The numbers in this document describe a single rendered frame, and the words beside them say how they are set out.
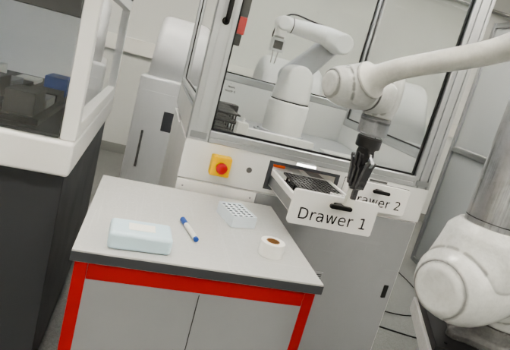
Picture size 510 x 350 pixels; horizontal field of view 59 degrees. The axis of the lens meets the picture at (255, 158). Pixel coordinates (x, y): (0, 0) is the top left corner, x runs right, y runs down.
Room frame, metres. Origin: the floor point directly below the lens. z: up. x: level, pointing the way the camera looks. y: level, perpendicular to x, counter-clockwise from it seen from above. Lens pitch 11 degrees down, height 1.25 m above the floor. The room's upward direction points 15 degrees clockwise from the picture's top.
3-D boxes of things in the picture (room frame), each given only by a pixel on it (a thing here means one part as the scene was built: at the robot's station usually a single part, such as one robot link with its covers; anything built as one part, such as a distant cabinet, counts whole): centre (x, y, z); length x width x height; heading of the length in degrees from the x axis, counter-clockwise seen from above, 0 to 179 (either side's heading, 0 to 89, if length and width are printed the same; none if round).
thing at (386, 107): (1.34, -0.31, 1.28); 0.13 x 0.11 x 0.16; 130
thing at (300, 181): (1.56, -0.23, 0.87); 0.22 x 0.18 x 0.06; 15
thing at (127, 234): (1.02, 0.22, 0.78); 0.15 x 0.10 x 0.04; 108
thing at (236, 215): (1.38, 0.01, 0.78); 0.12 x 0.08 x 0.04; 30
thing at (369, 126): (1.35, -0.32, 1.17); 0.09 x 0.09 x 0.06
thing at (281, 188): (1.57, -0.23, 0.86); 0.40 x 0.26 x 0.06; 15
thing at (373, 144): (1.35, -0.32, 1.09); 0.08 x 0.07 x 0.09; 15
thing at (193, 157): (2.15, -0.11, 0.87); 1.02 x 0.95 x 0.14; 105
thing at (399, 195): (1.76, -0.50, 0.87); 0.29 x 0.02 x 0.11; 105
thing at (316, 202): (1.36, -0.28, 0.87); 0.29 x 0.02 x 0.11; 105
